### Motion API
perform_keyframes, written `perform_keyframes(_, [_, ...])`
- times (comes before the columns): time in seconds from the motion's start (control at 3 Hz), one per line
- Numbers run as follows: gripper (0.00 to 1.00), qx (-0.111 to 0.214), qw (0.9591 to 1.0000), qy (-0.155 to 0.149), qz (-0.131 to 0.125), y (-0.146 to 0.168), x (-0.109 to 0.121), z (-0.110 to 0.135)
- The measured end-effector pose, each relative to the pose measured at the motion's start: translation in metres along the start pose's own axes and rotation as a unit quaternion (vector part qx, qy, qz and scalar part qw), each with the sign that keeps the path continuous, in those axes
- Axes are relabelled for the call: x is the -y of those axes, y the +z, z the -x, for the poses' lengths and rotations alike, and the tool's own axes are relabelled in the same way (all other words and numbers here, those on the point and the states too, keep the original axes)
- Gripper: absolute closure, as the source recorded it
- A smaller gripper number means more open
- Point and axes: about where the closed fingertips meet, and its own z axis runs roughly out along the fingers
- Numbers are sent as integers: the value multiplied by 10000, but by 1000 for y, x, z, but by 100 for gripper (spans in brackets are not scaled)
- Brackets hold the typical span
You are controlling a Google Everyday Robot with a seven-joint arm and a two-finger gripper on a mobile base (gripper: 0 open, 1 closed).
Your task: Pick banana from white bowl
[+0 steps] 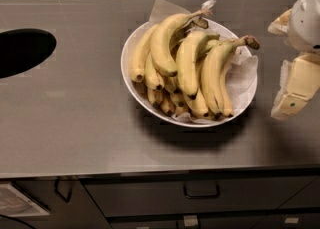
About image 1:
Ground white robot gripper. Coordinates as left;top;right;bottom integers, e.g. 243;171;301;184
268;0;320;120

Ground right yellow banana bunch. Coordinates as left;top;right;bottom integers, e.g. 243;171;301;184
200;35;260;118

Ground white bowl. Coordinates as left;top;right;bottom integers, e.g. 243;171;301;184
121;21;258;128

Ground short yellow banana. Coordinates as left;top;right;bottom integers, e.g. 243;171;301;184
145;54;165;90

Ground white paper liner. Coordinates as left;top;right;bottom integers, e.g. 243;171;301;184
148;0;259;125

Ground lower small bananas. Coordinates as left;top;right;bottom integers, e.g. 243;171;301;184
146;86;211;120

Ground grey cabinet drawer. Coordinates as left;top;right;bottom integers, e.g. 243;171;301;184
86;176;313;217

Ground dark round sink hole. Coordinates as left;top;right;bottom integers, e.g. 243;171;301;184
0;28;57;78

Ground paper sheet on cabinet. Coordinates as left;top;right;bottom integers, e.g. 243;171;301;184
0;183;50;217

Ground black drawer handle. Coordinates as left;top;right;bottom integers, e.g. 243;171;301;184
183;181;220;200

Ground black cabinet door handle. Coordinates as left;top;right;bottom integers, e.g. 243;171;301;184
54;179;72;203

